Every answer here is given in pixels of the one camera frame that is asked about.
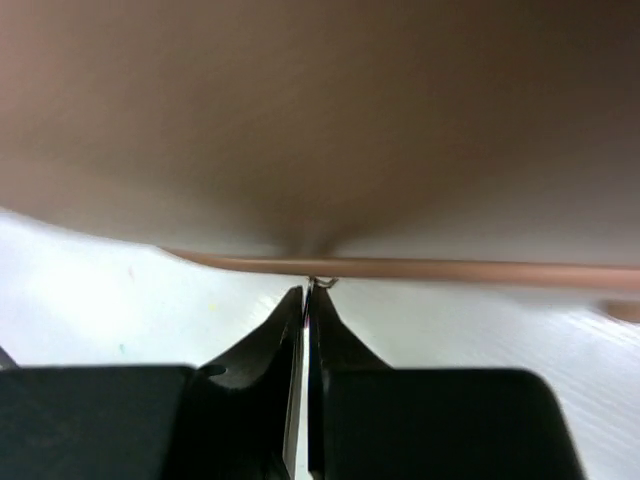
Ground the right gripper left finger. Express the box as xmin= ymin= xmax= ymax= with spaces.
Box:
xmin=1 ymin=287 xmax=303 ymax=479

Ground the silver zipper pull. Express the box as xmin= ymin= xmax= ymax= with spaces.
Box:
xmin=309 ymin=276 xmax=339 ymax=290

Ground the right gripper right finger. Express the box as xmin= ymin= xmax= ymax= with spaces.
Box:
xmin=306 ymin=286 xmax=585 ymax=480

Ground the pink hard-shell suitcase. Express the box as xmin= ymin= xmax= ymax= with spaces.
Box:
xmin=1 ymin=1 xmax=639 ymax=322

